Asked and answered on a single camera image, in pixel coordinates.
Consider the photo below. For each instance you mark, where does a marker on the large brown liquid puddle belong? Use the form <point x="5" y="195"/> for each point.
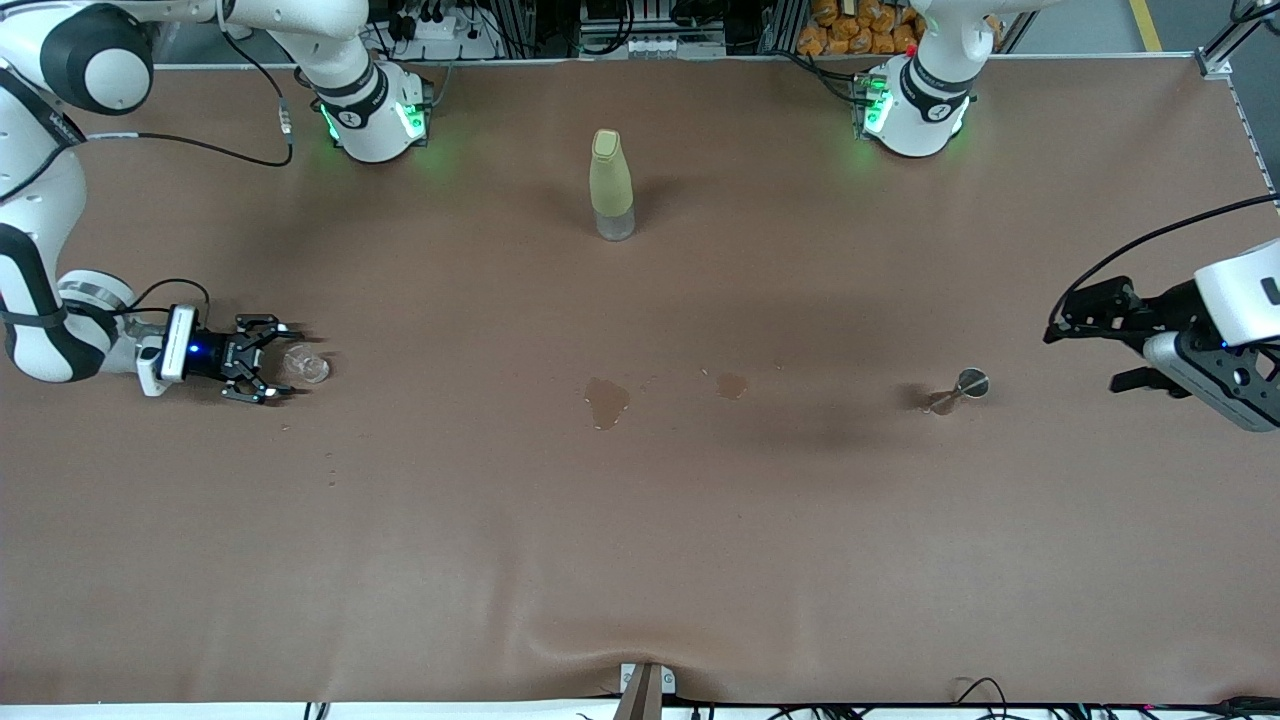
<point x="606" y="402"/>

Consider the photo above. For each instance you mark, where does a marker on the grey connector strip device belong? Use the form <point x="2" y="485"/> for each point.
<point x="650" y="45"/>

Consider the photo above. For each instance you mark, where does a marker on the yellow-green bottle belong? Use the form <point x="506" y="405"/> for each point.
<point x="610" y="185"/>

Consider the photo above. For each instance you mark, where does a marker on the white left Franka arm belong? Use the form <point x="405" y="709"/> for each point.
<point x="920" y="110"/>

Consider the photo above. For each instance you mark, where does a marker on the orange snack packs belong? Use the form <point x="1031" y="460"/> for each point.
<point x="840" y="30"/>

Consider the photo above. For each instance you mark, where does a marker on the small brown liquid puddle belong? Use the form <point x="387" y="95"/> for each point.
<point x="731" y="385"/>

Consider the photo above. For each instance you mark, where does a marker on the metal table edge bracket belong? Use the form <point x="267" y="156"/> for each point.
<point x="645" y="695"/>

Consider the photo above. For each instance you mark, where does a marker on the brown table cloth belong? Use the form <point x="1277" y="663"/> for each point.
<point x="640" y="550"/>

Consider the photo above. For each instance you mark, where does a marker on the metal jigger measuring cup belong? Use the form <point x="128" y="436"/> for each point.
<point x="972" y="382"/>

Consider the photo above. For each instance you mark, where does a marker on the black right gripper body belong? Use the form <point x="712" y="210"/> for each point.
<point x="217" y="357"/>

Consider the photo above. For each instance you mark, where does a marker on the aluminium frame post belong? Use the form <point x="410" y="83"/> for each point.
<point x="1215" y="62"/>

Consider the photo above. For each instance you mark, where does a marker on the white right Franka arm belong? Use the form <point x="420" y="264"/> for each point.
<point x="370" y="120"/>

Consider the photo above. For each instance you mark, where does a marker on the white power strip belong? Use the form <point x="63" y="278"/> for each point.
<point x="440" y="28"/>

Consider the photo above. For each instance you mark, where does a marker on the clear glass cup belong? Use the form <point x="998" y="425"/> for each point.
<point x="310" y="367"/>

